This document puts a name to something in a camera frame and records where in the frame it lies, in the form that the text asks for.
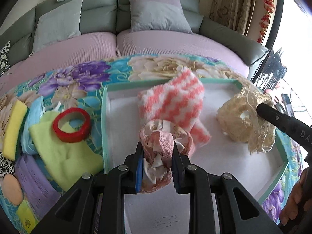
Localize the pink floral scrunchie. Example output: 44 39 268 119
139 119 195 193

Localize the green microfiber cloth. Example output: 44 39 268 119
29 111 103 191

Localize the cream lace scrunchie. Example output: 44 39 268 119
216 87 276 154

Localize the red tape roll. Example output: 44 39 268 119
52 107 91 143

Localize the pink white fuzzy sock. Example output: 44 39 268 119
137 67 210 147

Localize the light blue face mask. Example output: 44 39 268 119
20 95 61 155

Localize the peach makeup sponge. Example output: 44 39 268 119
1 174 23 206

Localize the yellow green sponge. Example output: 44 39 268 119
2 100 28 161

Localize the leopard print scrunchie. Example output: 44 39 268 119
0 152 15 178

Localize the person right hand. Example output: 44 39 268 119
279 168 309 225

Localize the teal shallow box tray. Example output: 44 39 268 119
101 78 289 234

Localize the small green yellow packet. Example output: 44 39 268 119
16 200 38 233

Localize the floral blue blanket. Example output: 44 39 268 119
1 56 291 233

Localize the red hanging decoration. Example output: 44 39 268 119
257 0 276 44

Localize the beige patterned curtain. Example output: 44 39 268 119
209 0 256 36

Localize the grey sofa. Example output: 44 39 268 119
1 0 269 94

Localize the black white patterned cushion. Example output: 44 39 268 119
0 41 10 76

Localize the left grey cushion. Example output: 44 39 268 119
29 0 83 56

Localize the right grey purple cushion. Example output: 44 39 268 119
129 0 192 33

